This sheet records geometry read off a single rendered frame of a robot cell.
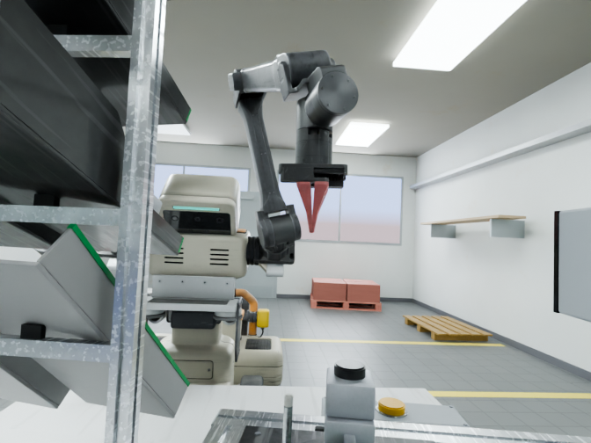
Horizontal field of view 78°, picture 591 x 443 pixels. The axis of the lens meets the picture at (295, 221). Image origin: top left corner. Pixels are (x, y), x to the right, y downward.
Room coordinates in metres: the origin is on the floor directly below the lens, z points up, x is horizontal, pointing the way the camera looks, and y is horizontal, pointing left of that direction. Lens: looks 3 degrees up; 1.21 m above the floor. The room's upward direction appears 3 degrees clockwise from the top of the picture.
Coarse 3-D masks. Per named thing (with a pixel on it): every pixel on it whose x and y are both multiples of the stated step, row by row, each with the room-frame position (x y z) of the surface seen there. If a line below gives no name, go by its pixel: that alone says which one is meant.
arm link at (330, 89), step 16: (288, 80) 0.53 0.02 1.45; (304, 80) 0.50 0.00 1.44; (320, 80) 0.46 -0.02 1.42; (336, 80) 0.46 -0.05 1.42; (352, 80) 0.47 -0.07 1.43; (288, 96) 0.54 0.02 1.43; (304, 96) 0.56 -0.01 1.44; (320, 96) 0.46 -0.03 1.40; (336, 96) 0.46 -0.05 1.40; (352, 96) 0.47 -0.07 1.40; (320, 112) 0.48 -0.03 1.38; (336, 112) 0.46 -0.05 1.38
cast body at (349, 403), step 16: (336, 368) 0.35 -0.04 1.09; (352, 368) 0.34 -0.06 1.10; (336, 384) 0.33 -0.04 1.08; (352, 384) 0.33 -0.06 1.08; (368, 384) 0.33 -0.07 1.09; (336, 400) 0.33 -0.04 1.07; (352, 400) 0.33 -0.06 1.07; (368, 400) 0.33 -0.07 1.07; (336, 416) 0.33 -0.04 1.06; (352, 416) 0.33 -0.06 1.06; (368, 416) 0.33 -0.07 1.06; (336, 432) 0.32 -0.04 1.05; (352, 432) 0.32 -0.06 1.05; (368, 432) 0.32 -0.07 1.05
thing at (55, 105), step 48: (0, 48) 0.22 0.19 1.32; (48, 48) 0.26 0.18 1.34; (0, 96) 0.23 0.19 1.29; (48, 96) 0.26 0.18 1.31; (96, 96) 0.30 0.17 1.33; (0, 144) 0.27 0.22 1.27; (48, 144) 0.26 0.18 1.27; (96, 144) 0.30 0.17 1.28; (0, 192) 0.34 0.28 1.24; (48, 192) 0.33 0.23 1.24; (96, 192) 0.31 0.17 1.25; (96, 240) 0.43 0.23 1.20
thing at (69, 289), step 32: (64, 256) 0.29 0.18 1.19; (96, 256) 0.32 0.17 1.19; (0, 288) 0.30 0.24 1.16; (32, 288) 0.29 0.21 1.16; (64, 288) 0.29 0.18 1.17; (96, 288) 0.32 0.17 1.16; (0, 320) 0.35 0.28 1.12; (32, 320) 0.33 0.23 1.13; (64, 320) 0.32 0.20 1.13; (96, 320) 0.32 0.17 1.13; (160, 352) 0.42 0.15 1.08; (64, 384) 0.45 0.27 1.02; (96, 384) 0.42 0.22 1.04; (160, 384) 0.42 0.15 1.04
